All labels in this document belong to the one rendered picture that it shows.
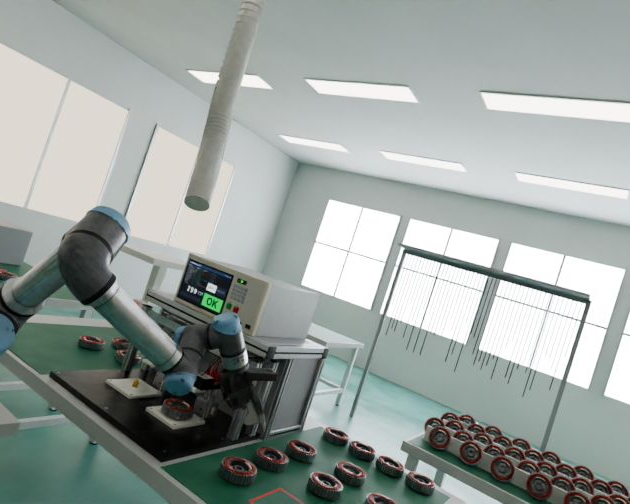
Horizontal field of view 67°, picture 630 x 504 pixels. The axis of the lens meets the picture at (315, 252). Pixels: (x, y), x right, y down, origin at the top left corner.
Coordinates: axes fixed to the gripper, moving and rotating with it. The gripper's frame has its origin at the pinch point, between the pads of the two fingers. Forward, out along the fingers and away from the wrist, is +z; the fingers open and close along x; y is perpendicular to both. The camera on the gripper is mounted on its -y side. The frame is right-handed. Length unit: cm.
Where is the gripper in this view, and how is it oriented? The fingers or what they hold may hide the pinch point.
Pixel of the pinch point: (255, 419)
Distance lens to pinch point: 154.7
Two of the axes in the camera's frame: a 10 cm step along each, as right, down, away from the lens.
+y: -8.3, 2.8, -4.8
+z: 1.6, 9.5, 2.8
